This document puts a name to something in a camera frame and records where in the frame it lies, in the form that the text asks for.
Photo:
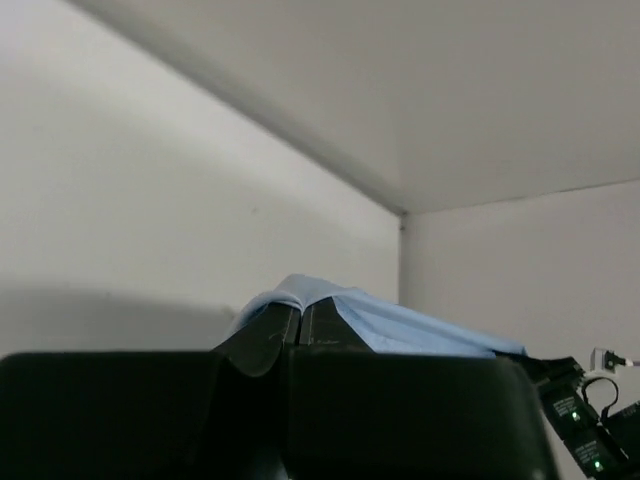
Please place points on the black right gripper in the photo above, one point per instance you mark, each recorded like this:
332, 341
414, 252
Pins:
599, 441

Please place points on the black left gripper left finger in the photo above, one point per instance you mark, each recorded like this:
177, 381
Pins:
213, 414

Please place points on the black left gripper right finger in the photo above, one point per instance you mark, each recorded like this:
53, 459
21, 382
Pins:
352, 413

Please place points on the light blue pillowcase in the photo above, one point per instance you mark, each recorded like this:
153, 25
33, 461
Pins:
383, 326

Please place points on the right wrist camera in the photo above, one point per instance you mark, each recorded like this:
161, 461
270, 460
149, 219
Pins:
608, 361

